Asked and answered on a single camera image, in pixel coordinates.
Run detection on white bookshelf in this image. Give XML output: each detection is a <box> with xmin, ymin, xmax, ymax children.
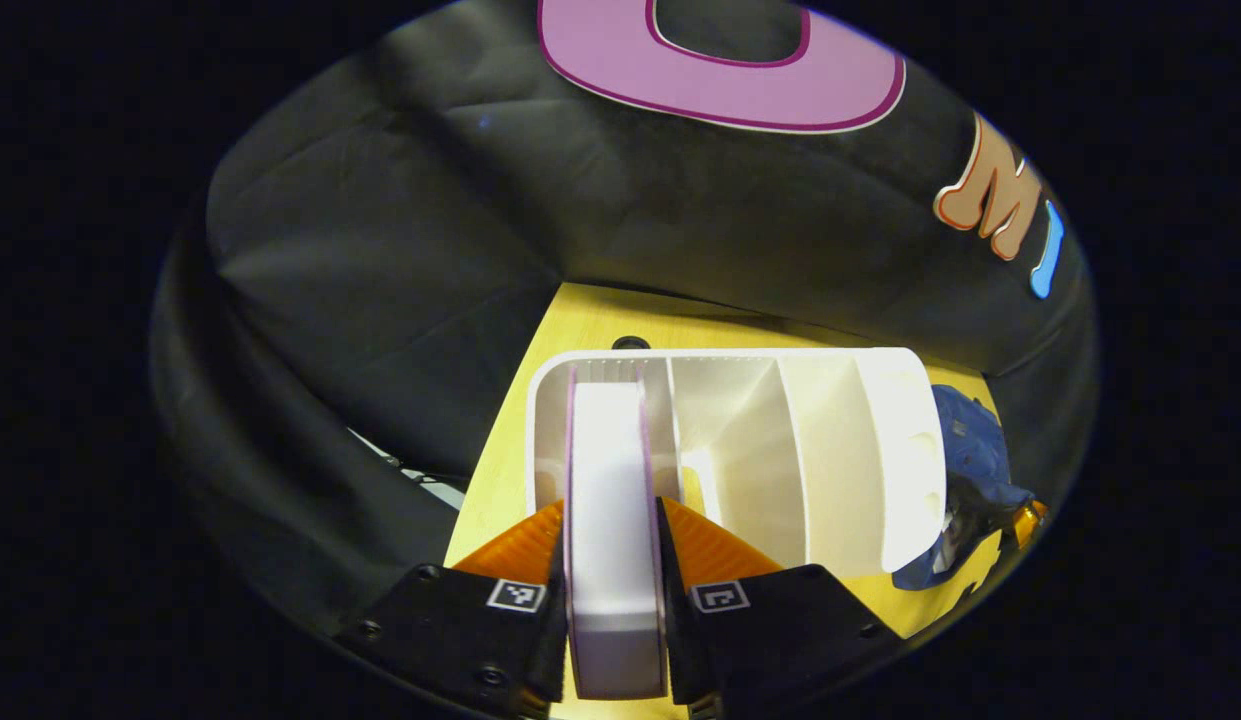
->
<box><xmin>525</xmin><ymin>347</ymin><xmax>949</xmax><ymax>576</ymax></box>

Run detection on blue schoolbag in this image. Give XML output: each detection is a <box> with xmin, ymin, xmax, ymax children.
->
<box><xmin>892</xmin><ymin>385</ymin><xmax>1036</xmax><ymax>591</ymax></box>

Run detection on pink book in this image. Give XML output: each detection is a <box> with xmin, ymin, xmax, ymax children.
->
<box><xmin>563</xmin><ymin>365</ymin><xmax>671</xmax><ymax>701</ymax></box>

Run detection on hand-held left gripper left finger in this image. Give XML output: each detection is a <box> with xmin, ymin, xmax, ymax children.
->
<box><xmin>340</xmin><ymin>500</ymin><xmax>571</xmax><ymax>716</ymax></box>

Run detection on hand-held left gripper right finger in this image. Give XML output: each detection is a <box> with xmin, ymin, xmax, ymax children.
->
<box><xmin>658</xmin><ymin>497</ymin><xmax>906</xmax><ymax>716</ymax></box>

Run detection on black backdrop cloth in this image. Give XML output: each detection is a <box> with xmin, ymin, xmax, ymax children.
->
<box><xmin>150</xmin><ymin>0</ymin><xmax>1096</xmax><ymax>641</ymax></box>

